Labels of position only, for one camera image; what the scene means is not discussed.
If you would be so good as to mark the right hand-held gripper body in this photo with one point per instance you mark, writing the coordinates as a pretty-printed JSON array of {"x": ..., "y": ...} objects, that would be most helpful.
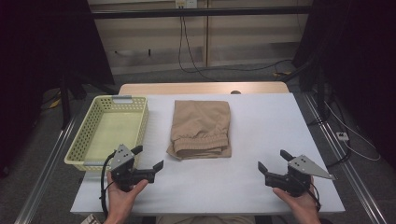
[{"x": 294, "y": 180}]

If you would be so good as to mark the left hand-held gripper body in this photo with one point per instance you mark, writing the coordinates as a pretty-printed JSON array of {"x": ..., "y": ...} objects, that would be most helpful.
[{"x": 123, "y": 158}]

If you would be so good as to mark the pale yellow perforated plastic basket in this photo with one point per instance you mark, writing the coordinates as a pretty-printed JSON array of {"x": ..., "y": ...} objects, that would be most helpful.
[{"x": 109, "y": 130}]

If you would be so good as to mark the khaki pants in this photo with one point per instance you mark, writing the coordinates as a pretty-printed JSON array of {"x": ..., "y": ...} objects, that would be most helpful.
[{"x": 200, "y": 127}]

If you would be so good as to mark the person's right hand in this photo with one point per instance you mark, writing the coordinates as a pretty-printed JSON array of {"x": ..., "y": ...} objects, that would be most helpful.
[{"x": 300, "y": 205}]

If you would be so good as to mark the person's left hand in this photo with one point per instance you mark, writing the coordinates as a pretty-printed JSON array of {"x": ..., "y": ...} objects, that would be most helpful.
[{"x": 121, "y": 200}]

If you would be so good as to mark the white table mat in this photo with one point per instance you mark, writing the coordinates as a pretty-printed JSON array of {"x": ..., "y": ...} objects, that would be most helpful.
[{"x": 264, "y": 130}]

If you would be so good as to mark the white power adapter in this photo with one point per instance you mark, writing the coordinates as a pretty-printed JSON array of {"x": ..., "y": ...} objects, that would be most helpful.
[{"x": 342, "y": 136}]

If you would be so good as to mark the black tripod stand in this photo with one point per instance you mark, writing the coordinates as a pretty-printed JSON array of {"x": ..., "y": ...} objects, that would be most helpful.
[{"x": 65, "y": 102}]

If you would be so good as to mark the black curtain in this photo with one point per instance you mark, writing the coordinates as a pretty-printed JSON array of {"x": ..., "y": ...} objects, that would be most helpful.
[
  {"x": 364, "y": 62},
  {"x": 37, "y": 62}
]

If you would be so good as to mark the black horizontal metal bar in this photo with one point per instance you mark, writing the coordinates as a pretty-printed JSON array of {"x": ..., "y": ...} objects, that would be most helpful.
[{"x": 202, "y": 12}]

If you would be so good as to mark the aluminium floor rail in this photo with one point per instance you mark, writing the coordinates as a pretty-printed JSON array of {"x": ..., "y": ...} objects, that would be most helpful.
[
  {"x": 46, "y": 168},
  {"x": 342, "y": 161}
]

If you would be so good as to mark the small black wall peg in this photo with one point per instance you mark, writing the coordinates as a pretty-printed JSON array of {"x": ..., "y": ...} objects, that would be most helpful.
[{"x": 149, "y": 52}]

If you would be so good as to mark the white wall socket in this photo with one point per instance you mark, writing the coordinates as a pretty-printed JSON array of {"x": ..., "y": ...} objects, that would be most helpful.
[{"x": 186, "y": 3}]

